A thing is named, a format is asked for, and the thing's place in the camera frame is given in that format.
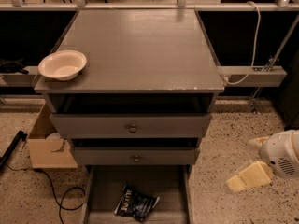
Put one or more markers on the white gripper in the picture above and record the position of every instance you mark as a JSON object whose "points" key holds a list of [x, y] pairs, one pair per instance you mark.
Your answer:
{"points": [[277, 154]]}

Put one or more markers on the blue chip bag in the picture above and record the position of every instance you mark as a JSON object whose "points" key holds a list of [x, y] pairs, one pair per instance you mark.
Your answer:
{"points": [[135, 204]]}

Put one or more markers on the grey open bottom drawer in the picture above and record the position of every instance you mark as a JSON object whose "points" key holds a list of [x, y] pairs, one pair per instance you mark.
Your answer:
{"points": [[169, 183]]}

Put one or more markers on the grey wooden drawer cabinet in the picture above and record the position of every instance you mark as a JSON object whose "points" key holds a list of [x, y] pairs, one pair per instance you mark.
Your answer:
{"points": [[139, 62]]}

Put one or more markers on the grey middle drawer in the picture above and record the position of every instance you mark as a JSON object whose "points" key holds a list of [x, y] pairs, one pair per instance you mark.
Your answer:
{"points": [[135, 156]]}

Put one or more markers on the grey top drawer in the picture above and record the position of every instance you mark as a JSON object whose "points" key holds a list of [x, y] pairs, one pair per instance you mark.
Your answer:
{"points": [[130, 126]]}

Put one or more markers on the dark cabinet at right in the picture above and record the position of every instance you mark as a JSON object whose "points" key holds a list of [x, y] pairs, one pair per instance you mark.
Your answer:
{"points": [[288, 95]]}

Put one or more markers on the white bowl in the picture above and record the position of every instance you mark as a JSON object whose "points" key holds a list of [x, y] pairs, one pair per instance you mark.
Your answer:
{"points": [[62, 65]]}

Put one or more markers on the cardboard box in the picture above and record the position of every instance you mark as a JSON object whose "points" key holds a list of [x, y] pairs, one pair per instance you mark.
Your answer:
{"points": [[47, 148]]}

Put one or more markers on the black bar on floor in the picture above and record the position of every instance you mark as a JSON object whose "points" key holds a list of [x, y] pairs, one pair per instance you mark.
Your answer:
{"points": [[20, 136]]}

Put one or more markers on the black object on rail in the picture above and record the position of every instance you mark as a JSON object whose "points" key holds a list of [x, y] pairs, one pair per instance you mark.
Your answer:
{"points": [[12, 66]]}

